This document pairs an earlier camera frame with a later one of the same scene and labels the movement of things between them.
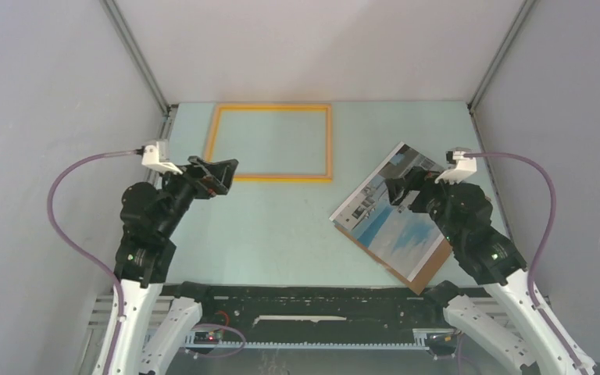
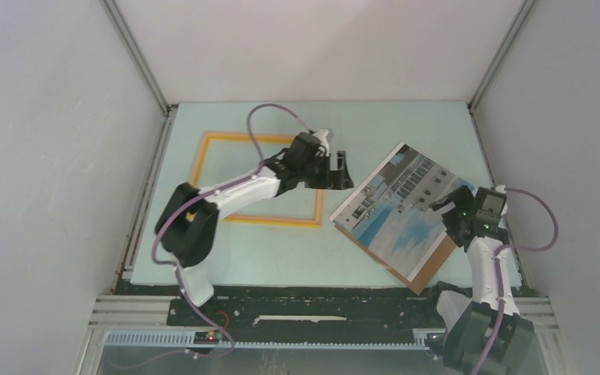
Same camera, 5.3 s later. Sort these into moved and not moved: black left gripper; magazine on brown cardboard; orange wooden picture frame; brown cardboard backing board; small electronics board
Moved: black left gripper; orange wooden picture frame
Not moved: small electronics board; magazine on brown cardboard; brown cardboard backing board
